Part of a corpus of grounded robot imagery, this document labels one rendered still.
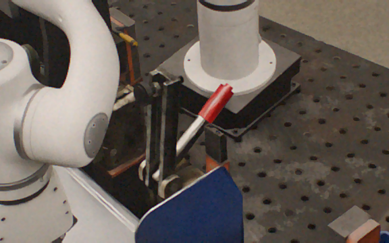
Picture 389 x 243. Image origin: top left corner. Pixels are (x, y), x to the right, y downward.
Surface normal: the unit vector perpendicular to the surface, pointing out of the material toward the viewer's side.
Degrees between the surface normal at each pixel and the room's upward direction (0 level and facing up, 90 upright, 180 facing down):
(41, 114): 31
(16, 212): 89
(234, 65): 95
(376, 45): 0
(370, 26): 0
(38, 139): 69
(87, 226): 0
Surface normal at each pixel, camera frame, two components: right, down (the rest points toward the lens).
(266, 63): -0.06, -0.70
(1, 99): 0.50, 0.54
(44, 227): 0.66, 0.51
